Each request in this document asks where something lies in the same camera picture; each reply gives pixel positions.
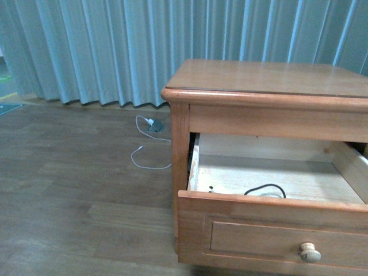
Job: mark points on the round wooden knob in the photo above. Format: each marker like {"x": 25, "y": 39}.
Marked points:
{"x": 308, "y": 253}

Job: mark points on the grey floor power socket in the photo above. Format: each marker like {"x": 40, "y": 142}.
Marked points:
{"x": 157, "y": 127}

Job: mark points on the wooden drawer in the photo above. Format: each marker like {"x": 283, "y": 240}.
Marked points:
{"x": 251, "y": 201}

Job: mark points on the light blue pleated curtain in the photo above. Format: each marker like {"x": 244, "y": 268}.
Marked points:
{"x": 126, "y": 51}

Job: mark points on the light wooden nightstand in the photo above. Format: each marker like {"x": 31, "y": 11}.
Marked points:
{"x": 282, "y": 100}

